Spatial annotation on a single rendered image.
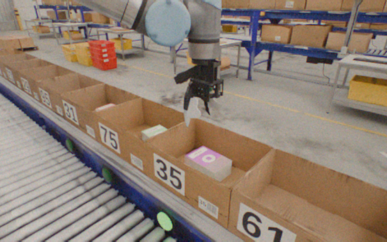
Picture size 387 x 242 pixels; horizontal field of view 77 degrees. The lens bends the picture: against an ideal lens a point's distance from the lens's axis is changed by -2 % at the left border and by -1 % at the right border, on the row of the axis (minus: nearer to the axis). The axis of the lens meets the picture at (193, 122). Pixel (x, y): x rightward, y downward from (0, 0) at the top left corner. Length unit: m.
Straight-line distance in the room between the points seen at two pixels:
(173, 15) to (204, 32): 0.19
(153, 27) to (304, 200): 0.78
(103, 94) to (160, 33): 1.25
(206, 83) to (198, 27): 0.15
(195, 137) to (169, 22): 0.74
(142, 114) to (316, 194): 0.95
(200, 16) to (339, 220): 0.77
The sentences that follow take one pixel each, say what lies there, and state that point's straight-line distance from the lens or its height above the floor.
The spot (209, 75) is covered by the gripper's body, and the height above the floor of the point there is 1.34.
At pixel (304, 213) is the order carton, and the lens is 0.96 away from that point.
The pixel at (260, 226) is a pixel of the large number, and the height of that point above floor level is 0.98.
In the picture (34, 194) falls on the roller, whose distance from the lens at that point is 1.36.
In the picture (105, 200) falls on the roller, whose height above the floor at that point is 0.74.
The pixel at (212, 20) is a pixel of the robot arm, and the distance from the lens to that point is 0.68.
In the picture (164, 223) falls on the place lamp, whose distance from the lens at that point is 0.95.
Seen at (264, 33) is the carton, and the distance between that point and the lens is 5.34.
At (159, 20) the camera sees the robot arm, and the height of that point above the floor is 1.50.
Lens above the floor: 1.53
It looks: 27 degrees down
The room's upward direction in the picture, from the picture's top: straight up
